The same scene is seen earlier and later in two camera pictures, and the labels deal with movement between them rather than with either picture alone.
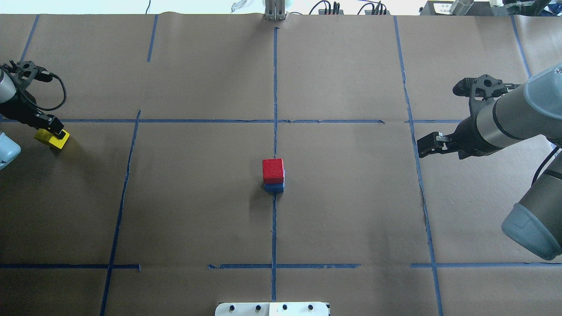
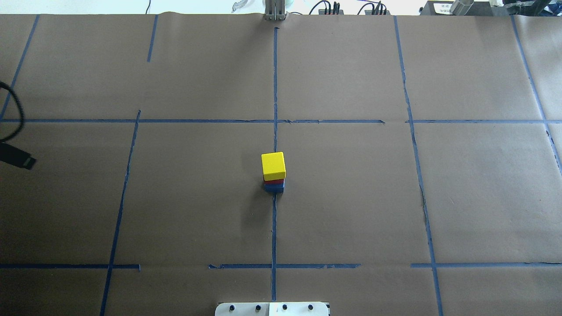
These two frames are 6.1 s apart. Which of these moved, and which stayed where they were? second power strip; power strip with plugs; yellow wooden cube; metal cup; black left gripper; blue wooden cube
Moved: yellow wooden cube; black left gripper
Stayed: blue wooden cube; metal cup; power strip with plugs; second power strip
